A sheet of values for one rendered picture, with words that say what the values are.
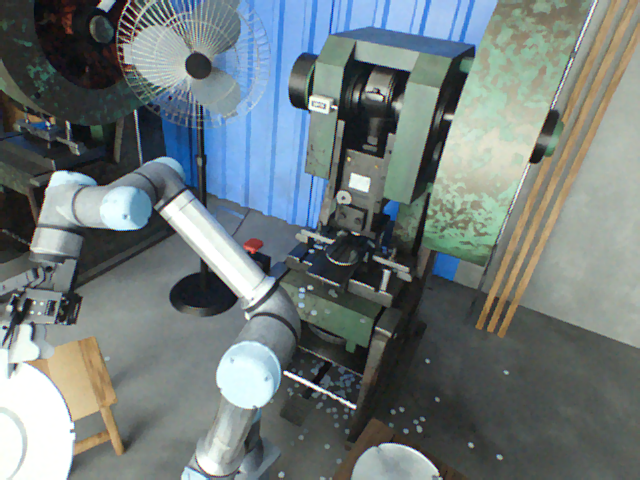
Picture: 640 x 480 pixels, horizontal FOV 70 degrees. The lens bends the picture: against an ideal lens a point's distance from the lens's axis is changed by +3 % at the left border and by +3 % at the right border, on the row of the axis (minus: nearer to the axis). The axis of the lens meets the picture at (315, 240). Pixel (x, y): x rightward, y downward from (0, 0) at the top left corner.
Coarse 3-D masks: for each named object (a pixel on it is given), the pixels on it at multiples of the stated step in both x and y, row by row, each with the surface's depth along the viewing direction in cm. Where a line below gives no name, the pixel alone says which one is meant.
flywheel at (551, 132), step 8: (552, 112) 126; (552, 120) 124; (544, 128) 124; (552, 128) 124; (560, 128) 126; (544, 136) 124; (552, 136) 126; (536, 144) 125; (544, 144) 125; (552, 144) 126; (536, 152) 127; (544, 152) 128; (552, 152) 128; (536, 160) 129
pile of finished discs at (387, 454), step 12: (384, 444) 147; (396, 444) 147; (360, 456) 142; (372, 456) 143; (384, 456) 144; (396, 456) 144; (408, 456) 145; (420, 456) 145; (360, 468) 140; (372, 468) 140; (384, 468) 140; (396, 468) 141; (408, 468) 141; (420, 468) 142; (432, 468) 142
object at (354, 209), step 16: (352, 144) 156; (368, 144) 153; (384, 144) 154; (352, 160) 152; (368, 160) 150; (352, 176) 155; (368, 176) 152; (352, 192) 158; (368, 192) 155; (336, 208) 164; (352, 208) 158; (368, 208) 158; (384, 208) 168; (352, 224) 160; (368, 224) 161
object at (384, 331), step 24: (408, 288) 181; (432, 288) 235; (384, 312) 163; (408, 312) 195; (384, 336) 156; (384, 360) 172; (408, 360) 228; (384, 384) 207; (360, 408) 174; (384, 408) 202; (360, 432) 180
